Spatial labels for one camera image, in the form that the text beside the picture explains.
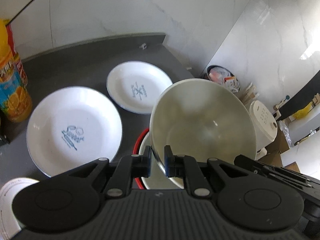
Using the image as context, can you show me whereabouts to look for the red labelled bottle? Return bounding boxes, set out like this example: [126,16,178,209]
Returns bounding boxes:
[6,25,28,86]

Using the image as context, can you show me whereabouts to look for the white plate at corner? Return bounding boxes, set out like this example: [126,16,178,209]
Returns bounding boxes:
[0,177,40,240]

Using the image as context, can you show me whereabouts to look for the large white sweet plate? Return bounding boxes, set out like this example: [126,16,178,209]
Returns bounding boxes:
[26,87,123,177]

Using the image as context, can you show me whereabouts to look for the cream ceramic bowl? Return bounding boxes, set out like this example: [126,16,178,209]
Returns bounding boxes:
[149,78,258,178]

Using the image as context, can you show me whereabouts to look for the orange juice bottle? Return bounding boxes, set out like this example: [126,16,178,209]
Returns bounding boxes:
[1,20,32,122]

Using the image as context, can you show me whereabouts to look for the brown trash bin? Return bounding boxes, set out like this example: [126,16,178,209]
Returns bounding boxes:
[207,65,241,94]

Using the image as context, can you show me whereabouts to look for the red rimmed bowl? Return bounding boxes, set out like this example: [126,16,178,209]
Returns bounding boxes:
[132,128,179,190]

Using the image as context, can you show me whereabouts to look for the small white clip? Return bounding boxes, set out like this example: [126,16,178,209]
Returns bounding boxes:
[139,43,148,50]

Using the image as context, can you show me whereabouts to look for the white rice cooker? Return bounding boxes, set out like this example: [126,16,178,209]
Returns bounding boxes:
[248,100,278,152]

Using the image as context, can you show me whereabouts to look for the small white bakery plate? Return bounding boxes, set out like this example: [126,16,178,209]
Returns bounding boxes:
[106,61,172,114]

